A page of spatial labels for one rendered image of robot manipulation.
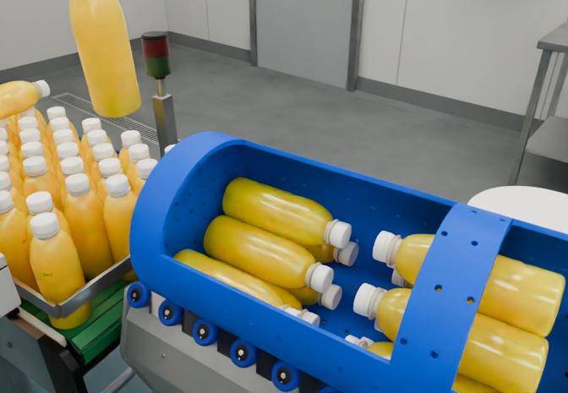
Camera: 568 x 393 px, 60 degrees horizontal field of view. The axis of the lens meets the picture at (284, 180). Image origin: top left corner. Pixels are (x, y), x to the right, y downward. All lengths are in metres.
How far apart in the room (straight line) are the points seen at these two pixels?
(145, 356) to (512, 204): 0.74
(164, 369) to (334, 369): 0.39
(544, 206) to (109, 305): 0.84
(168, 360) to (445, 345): 0.51
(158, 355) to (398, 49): 3.66
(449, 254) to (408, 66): 3.75
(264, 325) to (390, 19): 3.78
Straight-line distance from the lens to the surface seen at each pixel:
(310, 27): 4.66
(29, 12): 5.35
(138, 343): 0.95
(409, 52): 4.24
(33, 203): 0.92
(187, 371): 0.88
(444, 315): 0.54
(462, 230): 0.59
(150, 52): 1.28
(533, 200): 1.08
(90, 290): 0.93
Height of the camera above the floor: 1.56
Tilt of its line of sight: 30 degrees down
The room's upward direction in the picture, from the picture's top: straight up
